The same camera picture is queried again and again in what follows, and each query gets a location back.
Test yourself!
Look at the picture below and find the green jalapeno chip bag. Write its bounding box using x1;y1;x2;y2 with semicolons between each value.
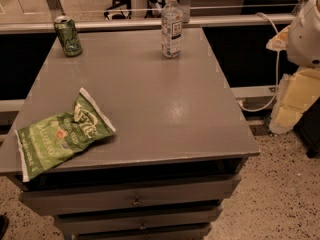
15;88;116;182

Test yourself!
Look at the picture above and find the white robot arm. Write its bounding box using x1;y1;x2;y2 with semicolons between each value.
266;0;320;134

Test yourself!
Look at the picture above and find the grey drawer cabinet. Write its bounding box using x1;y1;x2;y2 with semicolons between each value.
14;28;259;240

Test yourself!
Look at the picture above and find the green soda can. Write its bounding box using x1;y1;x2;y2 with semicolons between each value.
54;15;82;57

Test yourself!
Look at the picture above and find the drawer metal knob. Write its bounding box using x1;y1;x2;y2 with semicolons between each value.
138;223;148;231
132;197;142;207

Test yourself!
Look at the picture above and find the grey metal railing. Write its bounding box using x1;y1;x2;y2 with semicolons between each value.
0;13;295;35

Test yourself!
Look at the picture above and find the white cable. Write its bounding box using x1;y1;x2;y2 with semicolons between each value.
237;12;282;113

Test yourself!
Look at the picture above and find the black office chair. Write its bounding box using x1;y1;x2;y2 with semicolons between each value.
104;0;132;20

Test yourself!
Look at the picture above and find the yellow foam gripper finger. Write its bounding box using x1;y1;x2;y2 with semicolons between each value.
269;67;320;134

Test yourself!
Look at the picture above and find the clear plastic water bottle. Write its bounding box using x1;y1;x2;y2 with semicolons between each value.
161;0;183;58

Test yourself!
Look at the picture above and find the top drawer metal knob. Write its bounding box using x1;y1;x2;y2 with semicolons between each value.
132;197;142;207

